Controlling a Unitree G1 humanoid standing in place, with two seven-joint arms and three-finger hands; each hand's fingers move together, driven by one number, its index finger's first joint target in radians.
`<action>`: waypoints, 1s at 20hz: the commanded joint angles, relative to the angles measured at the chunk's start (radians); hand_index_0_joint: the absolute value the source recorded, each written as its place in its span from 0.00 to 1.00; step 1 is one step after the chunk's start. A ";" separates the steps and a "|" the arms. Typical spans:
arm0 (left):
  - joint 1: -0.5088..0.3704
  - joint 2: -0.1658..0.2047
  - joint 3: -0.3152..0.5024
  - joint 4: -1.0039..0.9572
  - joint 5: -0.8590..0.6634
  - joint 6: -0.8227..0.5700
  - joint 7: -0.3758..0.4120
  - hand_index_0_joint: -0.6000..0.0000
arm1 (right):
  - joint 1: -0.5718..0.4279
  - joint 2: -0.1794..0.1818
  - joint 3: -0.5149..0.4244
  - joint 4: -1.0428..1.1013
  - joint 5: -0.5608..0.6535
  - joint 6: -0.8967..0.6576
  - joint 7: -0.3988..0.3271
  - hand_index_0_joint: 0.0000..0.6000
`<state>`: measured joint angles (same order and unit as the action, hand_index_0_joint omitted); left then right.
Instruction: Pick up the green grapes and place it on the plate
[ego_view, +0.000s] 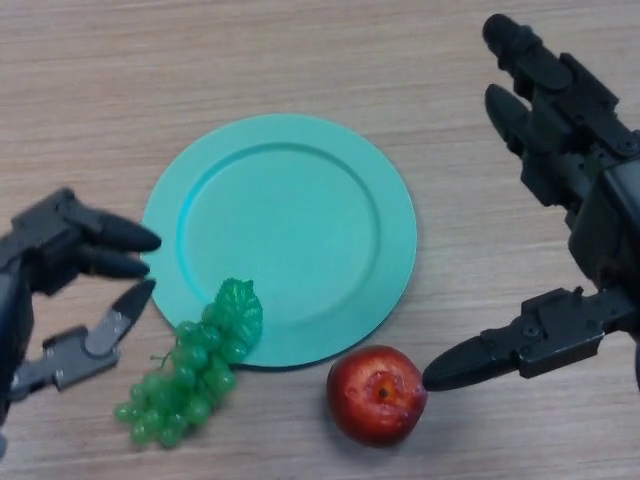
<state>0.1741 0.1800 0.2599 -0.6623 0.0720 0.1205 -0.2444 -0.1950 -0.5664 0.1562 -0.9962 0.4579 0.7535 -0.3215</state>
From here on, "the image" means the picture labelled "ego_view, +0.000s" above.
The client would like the green grape bunch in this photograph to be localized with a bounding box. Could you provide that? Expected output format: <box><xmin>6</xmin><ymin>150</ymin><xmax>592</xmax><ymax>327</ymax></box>
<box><xmin>113</xmin><ymin>277</ymin><xmax>265</xmax><ymax>450</ymax></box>

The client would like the red apple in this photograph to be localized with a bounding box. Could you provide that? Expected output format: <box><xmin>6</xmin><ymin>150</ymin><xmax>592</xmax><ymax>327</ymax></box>
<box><xmin>326</xmin><ymin>344</ymin><xmax>429</xmax><ymax>448</ymax></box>

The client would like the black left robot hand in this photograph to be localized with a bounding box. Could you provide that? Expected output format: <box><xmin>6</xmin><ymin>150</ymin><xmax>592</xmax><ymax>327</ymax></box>
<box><xmin>0</xmin><ymin>187</ymin><xmax>163</xmax><ymax>454</ymax></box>

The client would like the round teal green plate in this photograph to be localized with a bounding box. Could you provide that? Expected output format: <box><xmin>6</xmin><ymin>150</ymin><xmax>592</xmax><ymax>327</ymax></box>
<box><xmin>141</xmin><ymin>113</ymin><xmax>419</xmax><ymax>370</ymax></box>

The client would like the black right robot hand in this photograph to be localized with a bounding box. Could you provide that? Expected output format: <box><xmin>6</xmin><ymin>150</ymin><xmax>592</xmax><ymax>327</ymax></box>
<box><xmin>421</xmin><ymin>13</ymin><xmax>640</xmax><ymax>396</ymax></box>

